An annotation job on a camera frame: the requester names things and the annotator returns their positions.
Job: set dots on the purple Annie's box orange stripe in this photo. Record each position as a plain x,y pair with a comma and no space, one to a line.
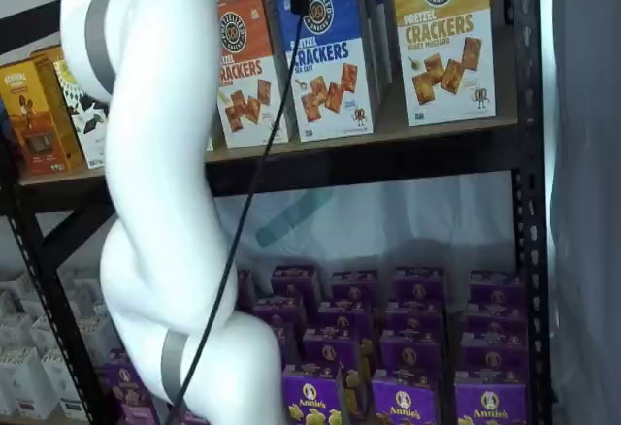
313,401

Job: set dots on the gold pretzel crackers box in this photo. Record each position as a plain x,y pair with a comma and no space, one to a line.
444,46

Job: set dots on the purple Annie's snack box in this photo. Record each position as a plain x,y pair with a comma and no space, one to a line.
344,316
335,347
354,284
128,396
492,357
495,318
497,284
419,282
279,313
412,354
415,316
296,279

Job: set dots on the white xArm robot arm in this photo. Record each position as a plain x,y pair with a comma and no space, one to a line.
160,153

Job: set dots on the black metal shelf rack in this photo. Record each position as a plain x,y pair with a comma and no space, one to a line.
529,153

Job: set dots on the purple Annie's box brown stripe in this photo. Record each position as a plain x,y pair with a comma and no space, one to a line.
402,405

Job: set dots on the white curtain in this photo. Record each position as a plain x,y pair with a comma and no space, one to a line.
592,202

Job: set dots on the teal tape strip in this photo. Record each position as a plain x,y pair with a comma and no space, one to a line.
296,216

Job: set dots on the purple Annie's box teal stripe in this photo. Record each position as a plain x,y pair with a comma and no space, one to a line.
490,405

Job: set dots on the blue white pretzel crackers box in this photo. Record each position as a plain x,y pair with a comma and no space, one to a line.
330,66

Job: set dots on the orange brown snack box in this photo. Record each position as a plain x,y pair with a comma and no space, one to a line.
29,119

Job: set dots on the white box black green pattern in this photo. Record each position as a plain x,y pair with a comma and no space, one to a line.
89,119

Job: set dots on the translucent white plastic sheet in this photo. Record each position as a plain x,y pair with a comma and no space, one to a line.
388,216

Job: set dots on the white carton box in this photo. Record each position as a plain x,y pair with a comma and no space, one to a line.
46,330
94,337
22,381
63,381
14,330

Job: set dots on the yellow snack box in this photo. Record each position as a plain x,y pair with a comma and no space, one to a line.
51,75

